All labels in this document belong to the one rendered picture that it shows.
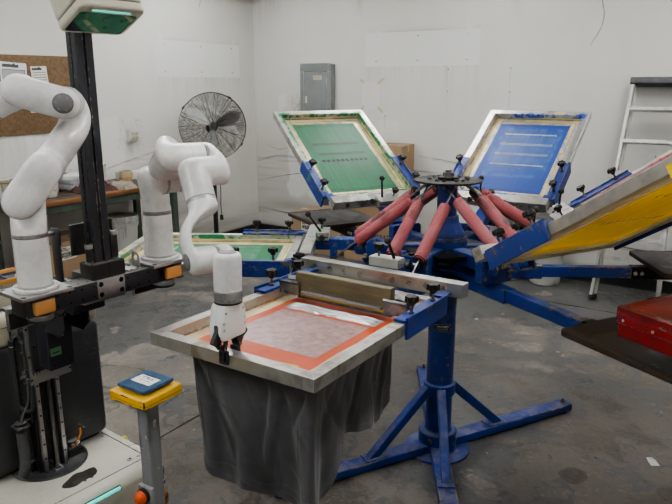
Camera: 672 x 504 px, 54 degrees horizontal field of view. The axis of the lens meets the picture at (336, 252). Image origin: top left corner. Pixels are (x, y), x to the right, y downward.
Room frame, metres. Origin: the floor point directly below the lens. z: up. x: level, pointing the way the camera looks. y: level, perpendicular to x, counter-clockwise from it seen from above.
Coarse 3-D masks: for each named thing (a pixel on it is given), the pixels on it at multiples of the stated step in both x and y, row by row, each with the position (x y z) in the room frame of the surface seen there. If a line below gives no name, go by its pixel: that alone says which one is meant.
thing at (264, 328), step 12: (300, 300) 2.23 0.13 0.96; (264, 312) 2.09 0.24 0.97; (276, 312) 2.09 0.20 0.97; (288, 312) 2.09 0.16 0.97; (300, 312) 2.09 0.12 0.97; (252, 324) 1.97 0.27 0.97; (264, 324) 1.97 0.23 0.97; (276, 324) 1.97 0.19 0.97; (288, 324) 1.97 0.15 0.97; (300, 324) 1.97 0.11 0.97; (204, 336) 1.86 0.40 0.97; (252, 336) 1.86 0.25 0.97; (264, 336) 1.86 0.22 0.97; (276, 336) 1.87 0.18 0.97; (240, 348) 1.77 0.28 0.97; (252, 348) 1.77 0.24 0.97
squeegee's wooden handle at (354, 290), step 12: (300, 276) 2.22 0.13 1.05; (312, 276) 2.19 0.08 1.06; (324, 276) 2.17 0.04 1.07; (300, 288) 2.22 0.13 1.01; (312, 288) 2.19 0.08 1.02; (324, 288) 2.17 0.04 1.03; (336, 288) 2.14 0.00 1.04; (348, 288) 2.11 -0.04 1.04; (360, 288) 2.09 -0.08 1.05; (372, 288) 2.06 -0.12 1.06; (384, 288) 2.04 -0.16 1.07; (360, 300) 2.09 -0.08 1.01; (372, 300) 2.06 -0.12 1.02
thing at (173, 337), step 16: (256, 304) 2.15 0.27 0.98; (416, 304) 2.16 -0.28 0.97; (192, 320) 1.91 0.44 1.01; (208, 320) 1.95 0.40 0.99; (160, 336) 1.78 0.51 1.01; (176, 336) 1.77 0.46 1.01; (384, 336) 1.78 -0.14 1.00; (400, 336) 1.87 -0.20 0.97; (192, 352) 1.71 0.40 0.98; (208, 352) 1.67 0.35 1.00; (240, 352) 1.65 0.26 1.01; (352, 352) 1.66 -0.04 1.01; (368, 352) 1.70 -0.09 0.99; (240, 368) 1.61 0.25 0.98; (256, 368) 1.58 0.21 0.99; (272, 368) 1.55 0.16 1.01; (288, 368) 1.55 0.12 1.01; (320, 368) 1.55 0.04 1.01; (336, 368) 1.57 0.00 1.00; (352, 368) 1.63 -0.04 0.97; (288, 384) 1.53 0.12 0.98; (304, 384) 1.50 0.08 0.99; (320, 384) 1.50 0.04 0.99
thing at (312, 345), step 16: (320, 320) 2.01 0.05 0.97; (336, 320) 2.02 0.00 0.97; (384, 320) 2.02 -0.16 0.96; (288, 336) 1.87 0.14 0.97; (304, 336) 1.87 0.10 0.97; (320, 336) 1.87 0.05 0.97; (336, 336) 1.87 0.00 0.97; (352, 336) 1.87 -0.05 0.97; (256, 352) 1.74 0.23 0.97; (272, 352) 1.74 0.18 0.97; (288, 352) 1.74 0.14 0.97; (304, 352) 1.74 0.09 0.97; (320, 352) 1.74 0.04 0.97; (336, 352) 1.74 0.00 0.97; (304, 368) 1.63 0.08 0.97
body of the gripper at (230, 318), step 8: (216, 304) 1.63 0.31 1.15; (224, 304) 1.62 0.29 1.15; (232, 304) 1.63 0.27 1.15; (240, 304) 1.67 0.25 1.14; (216, 312) 1.62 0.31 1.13; (224, 312) 1.62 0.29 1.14; (232, 312) 1.64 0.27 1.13; (240, 312) 1.66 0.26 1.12; (216, 320) 1.62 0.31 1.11; (224, 320) 1.61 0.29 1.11; (232, 320) 1.64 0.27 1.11; (240, 320) 1.66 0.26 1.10; (224, 328) 1.61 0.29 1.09; (232, 328) 1.64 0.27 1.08; (240, 328) 1.66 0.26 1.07; (224, 336) 1.61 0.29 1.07; (232, 336) 1.64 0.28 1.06
